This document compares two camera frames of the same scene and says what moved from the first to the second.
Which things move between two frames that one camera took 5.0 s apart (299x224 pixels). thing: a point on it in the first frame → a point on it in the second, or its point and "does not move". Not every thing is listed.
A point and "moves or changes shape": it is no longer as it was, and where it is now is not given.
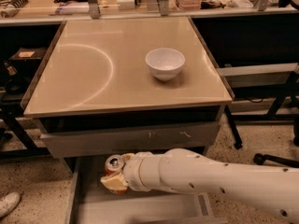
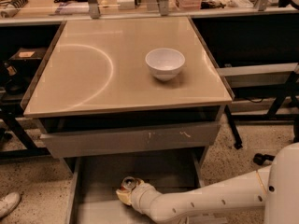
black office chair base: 260,158 does not move
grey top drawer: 65,145 does not move
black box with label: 28,57 does not move
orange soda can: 114,164 moves or changes shape
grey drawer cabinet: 95,99 does not move
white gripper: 133,173 → 138,192
